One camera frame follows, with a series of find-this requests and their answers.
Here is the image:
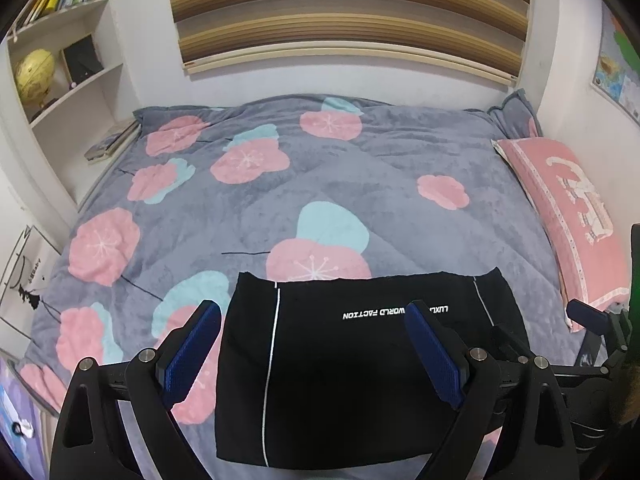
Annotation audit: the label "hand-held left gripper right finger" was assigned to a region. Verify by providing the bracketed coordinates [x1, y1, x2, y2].
[404, 300, 583, 480]

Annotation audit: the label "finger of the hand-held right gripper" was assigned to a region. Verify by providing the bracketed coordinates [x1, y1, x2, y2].
[492, 324, 532, 365]
[566, 299, 631, 368]

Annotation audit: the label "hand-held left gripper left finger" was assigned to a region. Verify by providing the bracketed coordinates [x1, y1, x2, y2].
[48, 299, 223, 480]

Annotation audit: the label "black pants with white stripe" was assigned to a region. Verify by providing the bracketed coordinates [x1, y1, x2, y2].
[214, 267, 531, 470]

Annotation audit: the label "pink pillow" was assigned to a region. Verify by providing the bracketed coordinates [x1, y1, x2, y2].
[492, 136, 632, 333]

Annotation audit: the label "purple printed panel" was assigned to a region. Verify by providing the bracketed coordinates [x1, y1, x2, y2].
[0, 355, 51, 480]

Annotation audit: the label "white paper with black drawing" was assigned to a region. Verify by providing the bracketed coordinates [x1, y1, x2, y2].
[0, 225, 61, 326]

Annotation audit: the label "grey floral blanket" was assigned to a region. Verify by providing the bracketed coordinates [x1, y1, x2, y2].
[15, 94, 596, 480]

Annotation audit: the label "grey pillow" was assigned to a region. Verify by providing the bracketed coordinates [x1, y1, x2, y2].
[487, 89, 543, 141]

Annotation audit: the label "stack of flat books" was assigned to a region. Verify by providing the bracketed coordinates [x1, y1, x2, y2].
[84, 120, 143, 163]

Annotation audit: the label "white bookshelf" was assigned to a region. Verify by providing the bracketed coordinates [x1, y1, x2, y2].
[0, 0, 143, 211]

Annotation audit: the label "yellow globe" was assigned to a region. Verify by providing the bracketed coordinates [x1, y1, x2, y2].
[14, 49, 56, 111]

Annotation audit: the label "beige striped window blind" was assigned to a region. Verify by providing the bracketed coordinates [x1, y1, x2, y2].
[165, 0, 532, 83]

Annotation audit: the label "wall map poster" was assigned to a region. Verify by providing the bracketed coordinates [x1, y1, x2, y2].
[592, 10, 640, 123]

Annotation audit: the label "black picture frame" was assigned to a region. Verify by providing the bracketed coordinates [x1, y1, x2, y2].
[60, 34, 103, 86]

